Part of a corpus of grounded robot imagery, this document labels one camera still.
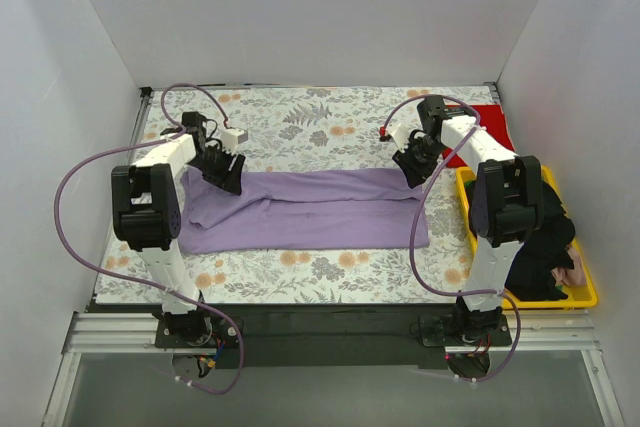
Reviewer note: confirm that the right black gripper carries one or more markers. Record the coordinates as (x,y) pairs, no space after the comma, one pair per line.
(410,160)

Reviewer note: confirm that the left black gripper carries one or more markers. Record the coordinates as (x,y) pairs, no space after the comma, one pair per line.
(220,167)

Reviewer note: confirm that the lavender t shirt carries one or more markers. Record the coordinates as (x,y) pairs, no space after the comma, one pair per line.
(322,210)

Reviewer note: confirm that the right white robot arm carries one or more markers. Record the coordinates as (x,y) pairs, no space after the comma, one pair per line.
(507,204)

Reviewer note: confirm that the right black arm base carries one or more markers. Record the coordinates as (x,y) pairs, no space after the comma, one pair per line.
(451,327)

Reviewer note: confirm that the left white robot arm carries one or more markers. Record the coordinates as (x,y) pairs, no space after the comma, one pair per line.
(145,204)

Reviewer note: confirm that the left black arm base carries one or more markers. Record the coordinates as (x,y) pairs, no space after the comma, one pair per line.
(196,330)

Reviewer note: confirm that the folded red t shirt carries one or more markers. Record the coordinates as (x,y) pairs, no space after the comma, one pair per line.
(494,120)

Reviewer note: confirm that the floral patterned table mat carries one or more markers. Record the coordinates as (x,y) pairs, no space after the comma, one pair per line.
(314,129)

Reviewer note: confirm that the black clothes pile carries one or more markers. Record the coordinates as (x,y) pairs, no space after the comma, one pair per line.
(530,275)

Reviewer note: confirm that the pink garment in tray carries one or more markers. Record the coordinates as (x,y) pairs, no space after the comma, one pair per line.
(571,272)

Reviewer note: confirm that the yellow plastic tray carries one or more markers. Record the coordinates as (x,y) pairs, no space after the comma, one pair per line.
(577,297)

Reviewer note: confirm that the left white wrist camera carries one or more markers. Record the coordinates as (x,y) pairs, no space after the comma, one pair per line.
(231,138)

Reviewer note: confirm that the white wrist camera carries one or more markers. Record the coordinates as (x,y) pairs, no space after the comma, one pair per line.
(231,138)
(399,134)

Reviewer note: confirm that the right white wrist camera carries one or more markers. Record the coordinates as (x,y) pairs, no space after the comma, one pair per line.
(399,134)

